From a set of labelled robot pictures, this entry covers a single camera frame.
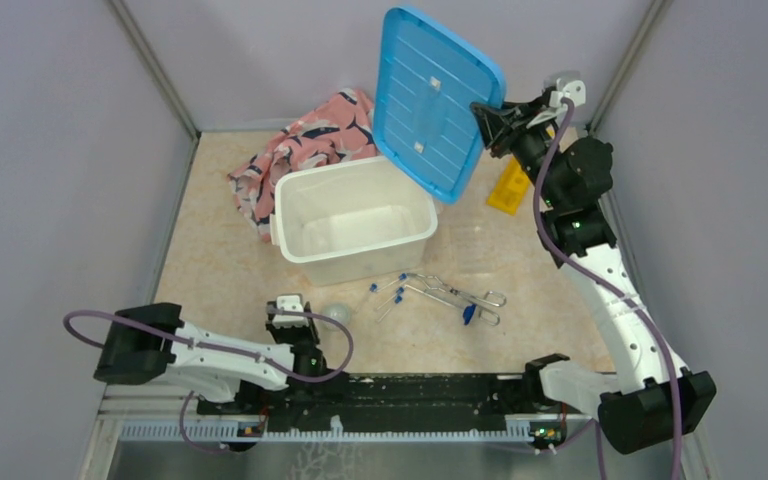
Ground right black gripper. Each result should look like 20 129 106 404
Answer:
471 95 565 209

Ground blue plastic bin lid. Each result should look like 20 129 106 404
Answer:
372 6 507 204

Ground white plastic storage bin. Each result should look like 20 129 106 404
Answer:
270 156 438 286

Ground white round ball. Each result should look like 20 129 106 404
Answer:
320 303 352 331

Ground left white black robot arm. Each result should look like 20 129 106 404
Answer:
93 302 324 414

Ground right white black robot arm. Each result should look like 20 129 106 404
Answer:
470 94 717 454

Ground yellow test tube rack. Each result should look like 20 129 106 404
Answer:
486 156 531 216

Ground pink patterned cloth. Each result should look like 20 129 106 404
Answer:
227 88 379 243

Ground metal crucible tongs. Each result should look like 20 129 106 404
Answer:
404 272 507 327

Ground blue clamp piece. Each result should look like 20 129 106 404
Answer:
461 304 478 326

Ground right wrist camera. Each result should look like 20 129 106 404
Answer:
544 70 587 108

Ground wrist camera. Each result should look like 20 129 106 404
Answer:
544 70 587 108
271 293 309 329

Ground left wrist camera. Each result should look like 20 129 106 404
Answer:
271 293 309 329

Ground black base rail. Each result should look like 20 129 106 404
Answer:
196 373 564 433

